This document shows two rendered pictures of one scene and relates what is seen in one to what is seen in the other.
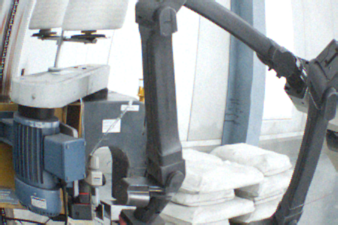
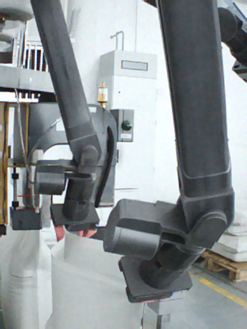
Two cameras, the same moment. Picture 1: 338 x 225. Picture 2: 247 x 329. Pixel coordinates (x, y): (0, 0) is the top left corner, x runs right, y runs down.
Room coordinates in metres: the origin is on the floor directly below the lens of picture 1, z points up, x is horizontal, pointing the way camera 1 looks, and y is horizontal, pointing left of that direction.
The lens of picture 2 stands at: (0.94, -0.36, 1.28)
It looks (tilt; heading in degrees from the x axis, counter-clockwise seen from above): 5 degrees down; 19
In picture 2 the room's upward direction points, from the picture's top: 2 degrees clockwise
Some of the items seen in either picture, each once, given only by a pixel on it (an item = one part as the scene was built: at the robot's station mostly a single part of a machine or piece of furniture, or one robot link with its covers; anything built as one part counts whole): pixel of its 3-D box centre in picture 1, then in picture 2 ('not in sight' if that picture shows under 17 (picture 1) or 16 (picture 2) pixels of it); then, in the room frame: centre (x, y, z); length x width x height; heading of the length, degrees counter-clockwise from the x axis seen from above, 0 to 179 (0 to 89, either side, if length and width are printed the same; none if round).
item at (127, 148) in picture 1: (84, 139); (59, 147); (2.07, 0.21, 1.21); 0.30 x 0.25 x 0.30; 41
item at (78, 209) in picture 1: (76, 209); (25, 217); (1.89, 0.22, 1.04); 0.08 x 0.06 x 0.05; 131
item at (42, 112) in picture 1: (35, 109); not in sight; (1.62, 0.31, 1.35); 0.12 x 0.12 x 0.04
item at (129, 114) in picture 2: not in sight; (120, 125); (2.08, 0.03, 1.28); 0.08 x 0.05 x 0.09; 41
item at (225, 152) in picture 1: (253, 160); not in sight; (5.40, -0.62, 0.56); 0.67 x 0.43 x 0.15; 41
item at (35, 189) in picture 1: (35, 165); not in sight; (1.62, 0.31, 1.21); 0.15 x 0.15 x 0.25
